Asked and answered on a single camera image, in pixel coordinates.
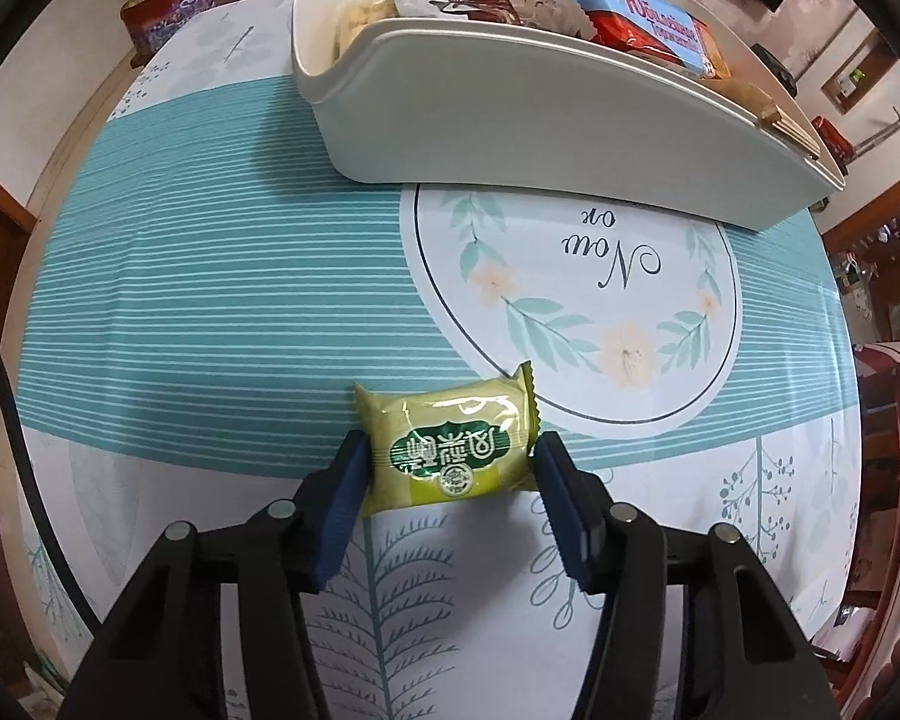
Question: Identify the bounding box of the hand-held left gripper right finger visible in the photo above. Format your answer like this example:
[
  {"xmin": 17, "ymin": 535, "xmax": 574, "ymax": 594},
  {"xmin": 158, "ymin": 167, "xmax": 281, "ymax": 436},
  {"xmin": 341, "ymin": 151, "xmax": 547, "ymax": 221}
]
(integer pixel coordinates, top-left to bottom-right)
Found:
[{"xmin": 532, "ymin": 431, "xmax": 841, "ymax": 720}]

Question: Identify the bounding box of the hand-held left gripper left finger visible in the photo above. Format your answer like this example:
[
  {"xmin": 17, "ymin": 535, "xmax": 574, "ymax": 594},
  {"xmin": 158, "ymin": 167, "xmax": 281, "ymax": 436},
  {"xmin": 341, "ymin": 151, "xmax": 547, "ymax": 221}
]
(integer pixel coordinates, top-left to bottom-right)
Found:
[{"xmin": 60, "ymin": 429, "xmax": 372, "ymax": 720}]

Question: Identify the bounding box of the green pastry packet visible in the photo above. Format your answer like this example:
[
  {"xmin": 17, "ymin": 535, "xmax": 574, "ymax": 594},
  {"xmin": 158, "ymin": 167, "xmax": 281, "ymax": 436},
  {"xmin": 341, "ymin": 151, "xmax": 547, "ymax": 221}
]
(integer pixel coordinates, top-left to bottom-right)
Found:
[{"xmin": 354, "ymin": 361, "xmax": 545, "ymax": 520}]

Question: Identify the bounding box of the white plastic storage bin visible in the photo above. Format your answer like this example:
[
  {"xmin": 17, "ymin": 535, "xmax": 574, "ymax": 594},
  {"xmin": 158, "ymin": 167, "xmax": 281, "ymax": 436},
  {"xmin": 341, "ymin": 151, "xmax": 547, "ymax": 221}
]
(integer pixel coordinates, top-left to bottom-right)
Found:
[{"xmin": 291, "ymin": 0, "xmax": 847, "ymax": 232}]

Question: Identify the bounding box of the brown paper snack packet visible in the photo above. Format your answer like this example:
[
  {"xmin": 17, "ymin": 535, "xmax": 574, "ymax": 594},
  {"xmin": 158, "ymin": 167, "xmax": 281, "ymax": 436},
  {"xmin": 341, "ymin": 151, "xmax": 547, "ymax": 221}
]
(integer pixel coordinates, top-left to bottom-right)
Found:
[{"xmin": 757, "ymin": 109, "xmax": 822, "ymax": 160}]

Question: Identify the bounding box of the orange label cracker packet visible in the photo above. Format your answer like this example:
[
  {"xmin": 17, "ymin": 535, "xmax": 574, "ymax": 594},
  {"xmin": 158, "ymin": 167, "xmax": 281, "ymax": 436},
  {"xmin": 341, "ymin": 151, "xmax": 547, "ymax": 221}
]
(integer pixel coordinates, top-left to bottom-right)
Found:
[{"xmin": 694, "ymin": 22, "xmax": 777, "ymax": 117}]

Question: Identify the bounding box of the rice cracker packet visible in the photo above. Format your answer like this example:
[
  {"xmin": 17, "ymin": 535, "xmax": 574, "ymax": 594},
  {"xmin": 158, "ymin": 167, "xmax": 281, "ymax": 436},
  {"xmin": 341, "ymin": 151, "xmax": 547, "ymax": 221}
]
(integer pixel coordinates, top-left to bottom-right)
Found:
[{"xmin": 335, "ymin": 0, "xmax": 398, "ymax": 61}]

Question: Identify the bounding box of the clear nut brittle packet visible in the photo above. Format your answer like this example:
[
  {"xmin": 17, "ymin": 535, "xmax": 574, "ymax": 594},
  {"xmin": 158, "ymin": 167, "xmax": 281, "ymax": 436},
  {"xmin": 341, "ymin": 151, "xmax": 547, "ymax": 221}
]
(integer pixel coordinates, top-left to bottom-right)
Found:
[{"xmin": 525, "ymin": 0, "xmax": 593, "ymax": 37}]

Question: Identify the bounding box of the blue biscuit packet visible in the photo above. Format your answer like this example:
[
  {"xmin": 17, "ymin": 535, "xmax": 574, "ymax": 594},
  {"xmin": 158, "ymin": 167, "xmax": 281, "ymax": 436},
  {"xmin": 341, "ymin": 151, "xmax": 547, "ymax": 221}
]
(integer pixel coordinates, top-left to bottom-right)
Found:
[{"xmin": 561, "ymin": 0, "xmax": 721, "ymax": 80}]

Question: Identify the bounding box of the red date snack packet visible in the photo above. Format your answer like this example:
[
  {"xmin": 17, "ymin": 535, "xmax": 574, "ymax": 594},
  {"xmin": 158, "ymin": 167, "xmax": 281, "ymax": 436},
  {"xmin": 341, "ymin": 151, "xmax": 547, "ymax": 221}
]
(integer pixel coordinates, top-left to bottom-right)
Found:
[{"xmin": 394, "ymin": 0, "xmax": 533, "ymax": 25}]

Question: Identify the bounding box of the wooden display shelf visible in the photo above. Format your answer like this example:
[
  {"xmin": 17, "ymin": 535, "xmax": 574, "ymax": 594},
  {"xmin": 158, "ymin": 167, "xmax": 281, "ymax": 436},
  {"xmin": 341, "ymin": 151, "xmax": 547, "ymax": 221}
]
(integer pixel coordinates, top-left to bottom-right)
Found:
[{"xmin": 825, "ymin": 165, "xmax": 900, "ymax": 346}]

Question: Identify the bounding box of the red tin with bag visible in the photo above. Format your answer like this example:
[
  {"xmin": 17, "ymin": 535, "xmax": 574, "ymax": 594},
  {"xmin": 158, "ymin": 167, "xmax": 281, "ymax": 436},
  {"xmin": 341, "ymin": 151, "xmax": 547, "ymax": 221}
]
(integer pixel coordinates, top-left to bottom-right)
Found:
[{"xmin": 120, "ymin": 0, "xmax": 218, "ymax": 53}]

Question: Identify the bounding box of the black cable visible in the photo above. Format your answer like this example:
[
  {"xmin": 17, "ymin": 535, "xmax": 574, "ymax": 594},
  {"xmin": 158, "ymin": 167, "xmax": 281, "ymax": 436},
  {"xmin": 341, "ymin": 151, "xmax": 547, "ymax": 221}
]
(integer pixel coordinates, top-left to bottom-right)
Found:
[{"xmin": 0, "ymin": 311, "xmax": 102, "ymax": 638}]

